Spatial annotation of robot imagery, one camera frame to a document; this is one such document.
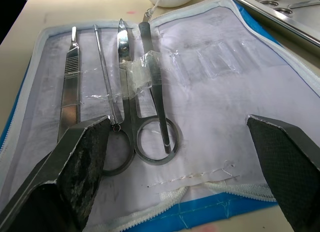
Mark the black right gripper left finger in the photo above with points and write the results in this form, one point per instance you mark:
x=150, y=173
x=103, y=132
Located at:
x=75, y=172

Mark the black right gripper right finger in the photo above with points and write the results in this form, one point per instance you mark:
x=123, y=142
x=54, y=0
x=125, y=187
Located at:
x=287, y=156

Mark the steel surgical scissors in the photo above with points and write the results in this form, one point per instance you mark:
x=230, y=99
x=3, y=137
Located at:
x=126, y=91

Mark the blue zippered instrument pack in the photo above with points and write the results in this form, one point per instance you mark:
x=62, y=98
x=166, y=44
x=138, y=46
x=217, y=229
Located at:
x=212, y=96

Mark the metal tray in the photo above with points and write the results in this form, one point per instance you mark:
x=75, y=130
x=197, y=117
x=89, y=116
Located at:
x=280, y=14

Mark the thin steel probe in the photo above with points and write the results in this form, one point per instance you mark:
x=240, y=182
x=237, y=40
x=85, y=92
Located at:
x=105, y=69

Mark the steel tweezers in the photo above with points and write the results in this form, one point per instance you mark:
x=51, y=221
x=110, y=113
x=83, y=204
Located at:
x=156, y=81

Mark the metal zipper pull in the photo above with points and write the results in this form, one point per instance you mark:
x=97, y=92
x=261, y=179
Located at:
x=146, y=16

